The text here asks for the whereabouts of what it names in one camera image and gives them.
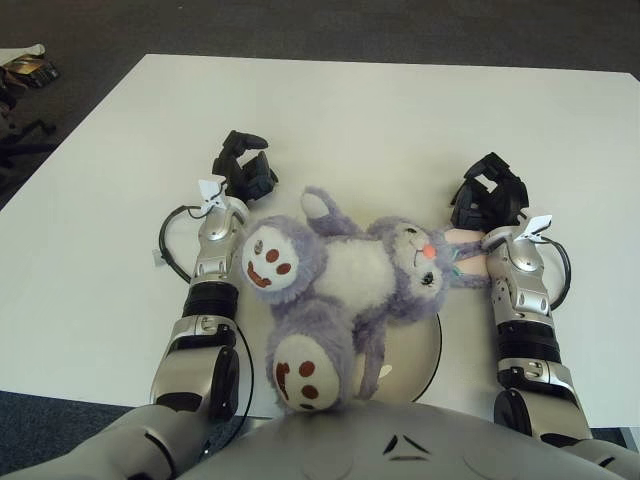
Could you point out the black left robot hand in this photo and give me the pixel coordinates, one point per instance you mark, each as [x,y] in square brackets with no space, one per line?
[247,175]

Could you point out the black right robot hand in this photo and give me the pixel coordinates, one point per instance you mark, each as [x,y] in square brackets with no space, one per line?
[492,197]

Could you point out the purple plush bunny doll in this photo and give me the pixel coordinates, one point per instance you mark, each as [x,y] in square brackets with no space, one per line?
[340,280]

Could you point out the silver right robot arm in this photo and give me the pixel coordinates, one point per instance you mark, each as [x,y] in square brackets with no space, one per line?
[530,310]

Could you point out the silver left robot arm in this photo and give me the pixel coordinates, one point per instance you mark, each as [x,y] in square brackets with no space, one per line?
[210,300]

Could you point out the white plate with black rim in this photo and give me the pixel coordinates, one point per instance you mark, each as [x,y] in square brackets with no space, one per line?
[415,360]

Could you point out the black stand on floor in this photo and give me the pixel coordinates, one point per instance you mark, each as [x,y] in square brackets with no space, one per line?
[27,132]

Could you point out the dark bag on floor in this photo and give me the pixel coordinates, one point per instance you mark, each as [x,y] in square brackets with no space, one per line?
[6,95]

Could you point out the white cloth on floor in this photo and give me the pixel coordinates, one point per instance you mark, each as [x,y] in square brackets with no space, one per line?
[20,52]

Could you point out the white table leg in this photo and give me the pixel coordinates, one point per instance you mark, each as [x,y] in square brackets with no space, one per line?
[631,437]

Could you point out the grey robot torso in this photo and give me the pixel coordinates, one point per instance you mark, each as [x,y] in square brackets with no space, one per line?
[350,445]

